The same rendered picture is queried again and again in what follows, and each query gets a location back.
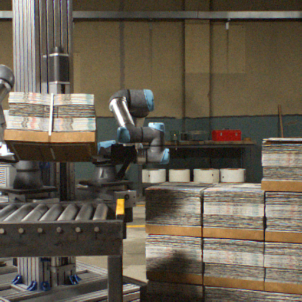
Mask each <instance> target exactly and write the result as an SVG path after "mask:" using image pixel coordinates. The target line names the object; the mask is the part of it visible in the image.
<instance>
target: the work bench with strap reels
mask: <svg viewBox="0 0 302 302"><path fill-rule="evenodd" d="M241 134H242V132H241V131H240V130H231V129H230V130H213V131H212V141H203V142H193V141H179V142H176V145H175V142H168V141H165V147H176V146H177V147H242V169H229V168H228V169H220V170H218V169H194V170H193V180H190V170H189V169H171V170H169V180H166V169H142V164H138V196H137V197H139V201H138V202H144V201H143V200H142V188H149V187H151V186H157V185H158V184H161V183H164V182H218V183H254V144H256V142H255V141H250V142H245V141H244V140H241ZM141 144H142V147H143V148H144V149H148V148H149V143H141ZM246 147H251V181H248V180H246ZM219 174H220V175H219Z"/></svg>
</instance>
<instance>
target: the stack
mask: <svg viewBox="0 0 302 302"><path fill-rule="evenodd" d="M145 202H146V203H145V208H146V209H145V217H146V219H145V221H146V225H163V226H176V227H199V228H202V227H204V228H227V229H240V230H252V231H263V230H265V229H266V231H268V232H292V233H302V192H288V191H264V190H261V183H218V182H164V183H161V184H158V185H157V186H151V187H149V188H147V189H145ZM145 240H146V269H147V271H156V272H166V273H174V274H190V275H201V276H202V275H204V276H207V277H223V278H237V279H245V280H252V281H266V282H275V283H290V284H301V285H302V242H281V241H266V240H265V239H264V240H256V239H233V238H221V237H203V236H201V237H197V236H186V235H164V234H147V235H146V237H145ZM146 296H147V302H302V294H291V293H284V292H276V291H262V290H249V289H241V288H235V287H221V286H214V285H203V284H191V283H175V282H171V281H159V280H148V281H147V293H146Z"/></svg>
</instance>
